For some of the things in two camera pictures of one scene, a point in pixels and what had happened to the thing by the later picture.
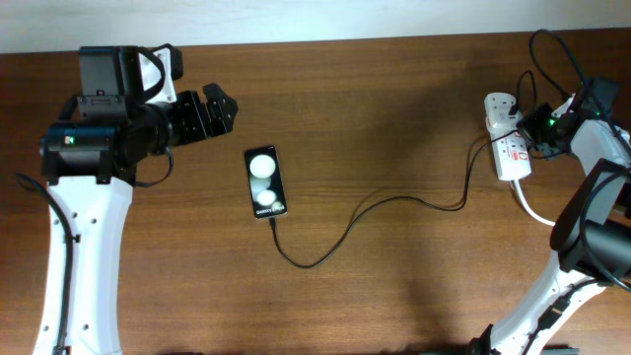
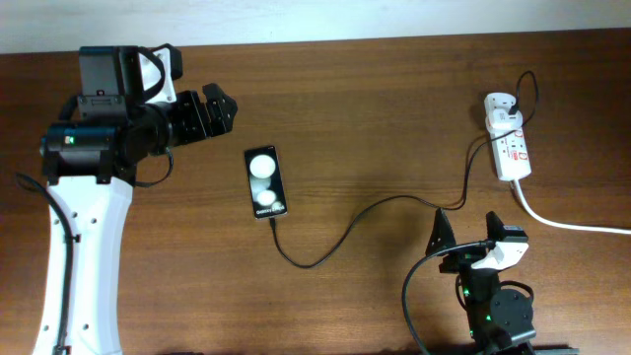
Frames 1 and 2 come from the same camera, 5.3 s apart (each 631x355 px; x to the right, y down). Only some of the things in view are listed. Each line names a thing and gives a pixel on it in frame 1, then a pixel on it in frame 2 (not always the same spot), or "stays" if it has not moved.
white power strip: [512, 158] stays
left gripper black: [220, 121] stays
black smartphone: [265, 181] stays
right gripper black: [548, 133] -> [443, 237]
